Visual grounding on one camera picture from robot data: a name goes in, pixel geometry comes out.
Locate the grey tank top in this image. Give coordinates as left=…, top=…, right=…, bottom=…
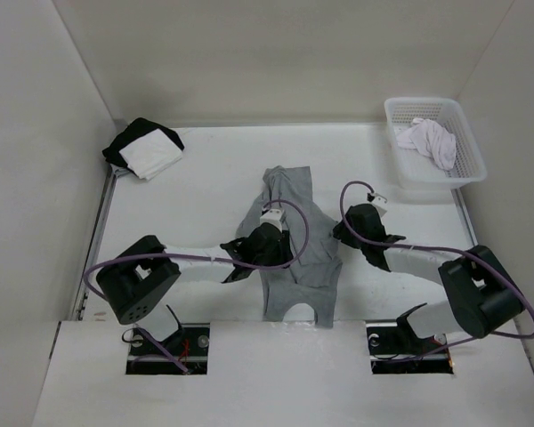
left=236, top=165, right=343, bottom=328

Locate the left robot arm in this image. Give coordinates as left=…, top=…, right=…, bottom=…
left=96, top=223, right=293, bottom=355

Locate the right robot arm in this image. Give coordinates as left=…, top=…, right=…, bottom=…
left=333, top=203, right=527, bottom=354

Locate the light pink tank top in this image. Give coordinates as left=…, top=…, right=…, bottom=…
left=396, top=117, right=457, bottom=171

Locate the folded white tank top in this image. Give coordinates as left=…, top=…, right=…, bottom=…
left=119, top=129, right=182, bottom=181

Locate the folded black tank top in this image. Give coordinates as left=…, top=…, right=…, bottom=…
left=101, top=117, right=185, bottom=172

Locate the white plastic basket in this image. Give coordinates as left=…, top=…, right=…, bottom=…
left=384, top=97, right=487, bottom=191

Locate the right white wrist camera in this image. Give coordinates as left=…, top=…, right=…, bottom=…
left=367, top=192, right=388, bottom=217

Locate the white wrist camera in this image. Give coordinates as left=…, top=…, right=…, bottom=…
left=259, top=208, right=286, bottom=232
left=367, top=192, right=388, bottom=217

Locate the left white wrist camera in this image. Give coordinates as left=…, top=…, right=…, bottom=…
left=259, top=208, right=286, bottom=232

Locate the right metal table rail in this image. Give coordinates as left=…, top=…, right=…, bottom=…
left=452, top=189, right=503, bottom=318

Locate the metal table rail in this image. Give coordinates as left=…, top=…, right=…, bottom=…
left=452, top=189, right=503, bottom=318
left=68, top=165, right=117, bottom=321

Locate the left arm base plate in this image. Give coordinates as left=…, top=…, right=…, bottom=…
left=123, top=323, right=210, bottom=362

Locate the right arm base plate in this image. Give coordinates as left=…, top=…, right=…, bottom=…
left=366, top=324, right=444, bottom=359

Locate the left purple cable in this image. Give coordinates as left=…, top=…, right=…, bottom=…
left=84, top=199, right=313, bottom=371

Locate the purple cable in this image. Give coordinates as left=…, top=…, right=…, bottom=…
left=84, top=199, right=313, bottom=371
left=340, top=180, right=534, bottom=359

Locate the left metal table rail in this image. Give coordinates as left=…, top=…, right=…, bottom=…
left=68, top=165, right=117, bottom=321

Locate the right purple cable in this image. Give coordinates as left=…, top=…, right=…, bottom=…
left=340, top=180, right=534, bottom=359

